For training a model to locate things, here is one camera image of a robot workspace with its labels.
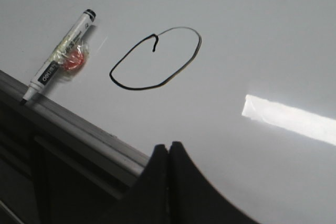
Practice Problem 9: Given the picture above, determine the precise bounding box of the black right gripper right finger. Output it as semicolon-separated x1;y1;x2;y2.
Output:
168;142;256;223

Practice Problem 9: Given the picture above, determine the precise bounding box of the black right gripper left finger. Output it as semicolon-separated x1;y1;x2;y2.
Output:
102;144;168;223

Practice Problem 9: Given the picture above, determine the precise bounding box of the red round magnet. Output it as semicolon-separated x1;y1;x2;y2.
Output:
62;49;85;71

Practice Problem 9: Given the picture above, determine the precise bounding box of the white black whiteboard marker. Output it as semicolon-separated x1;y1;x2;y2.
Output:
20;9;96;105

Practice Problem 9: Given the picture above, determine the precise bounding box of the grey metal table frame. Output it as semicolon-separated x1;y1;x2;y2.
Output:
0;95;137;224

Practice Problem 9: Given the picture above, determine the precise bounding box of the white whiteboard with aluminium frame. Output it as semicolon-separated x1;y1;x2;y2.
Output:
1;0;335;223

